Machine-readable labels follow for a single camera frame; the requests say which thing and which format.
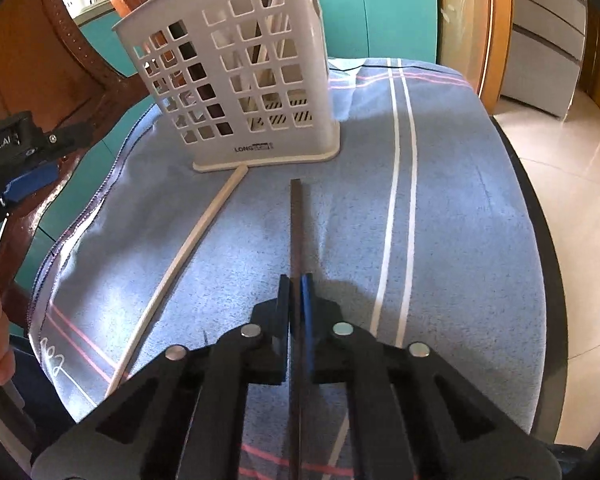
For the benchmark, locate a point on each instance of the white plastic utensil basket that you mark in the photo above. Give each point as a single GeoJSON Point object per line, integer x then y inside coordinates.
{"type": "Point", "coordinates": [322, 85]}

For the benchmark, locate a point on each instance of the wooden glass cabinet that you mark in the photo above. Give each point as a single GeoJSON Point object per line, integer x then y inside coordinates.
{"type": "Point", "coordinates": [475, 25]}

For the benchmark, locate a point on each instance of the beige chopstick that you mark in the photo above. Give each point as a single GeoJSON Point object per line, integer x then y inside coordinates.
{"type": "Point", "coordinates": [270, 35]}
{"type": "Point", "coordinates": [195, 240]}

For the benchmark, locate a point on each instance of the carved wooden chair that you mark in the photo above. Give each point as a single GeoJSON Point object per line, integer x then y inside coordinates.
{"type": "Point", "coordinates": [30, 35]}

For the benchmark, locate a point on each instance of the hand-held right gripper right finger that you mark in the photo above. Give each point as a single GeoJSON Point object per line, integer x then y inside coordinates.
{"type": "Point", "coordinates": [307, 310]}

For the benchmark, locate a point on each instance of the black round table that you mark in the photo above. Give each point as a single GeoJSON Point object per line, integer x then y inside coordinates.
{"type": "Point", "coordinates": [547, 270]}

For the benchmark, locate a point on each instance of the dark brown chopstick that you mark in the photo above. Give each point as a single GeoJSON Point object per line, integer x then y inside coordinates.
{"type": "Point", "coordinates": [296, 230]}

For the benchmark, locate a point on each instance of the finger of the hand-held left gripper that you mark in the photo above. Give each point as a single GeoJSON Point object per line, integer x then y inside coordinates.
{"type": "Point", "coordinates": [30, 182]}
{"type": "Point", "coordinates": [67, 135]}

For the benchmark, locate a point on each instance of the teal cabinet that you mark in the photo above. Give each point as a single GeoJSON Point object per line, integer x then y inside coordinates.
{"type": "Point", "coordinates": [380, 10]}

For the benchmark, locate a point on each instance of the person's dark blue pants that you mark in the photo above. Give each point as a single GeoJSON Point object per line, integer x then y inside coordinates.
{"type": "Point", "coordinates": [45, 400]}

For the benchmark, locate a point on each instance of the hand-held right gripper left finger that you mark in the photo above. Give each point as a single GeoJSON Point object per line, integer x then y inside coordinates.
{"type": "Point", "coordinates": [284, 310]}

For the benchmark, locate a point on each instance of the blue striped towel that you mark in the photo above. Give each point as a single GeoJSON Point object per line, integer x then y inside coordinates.
{"type": "Point", "coordinates": [455, 210]}

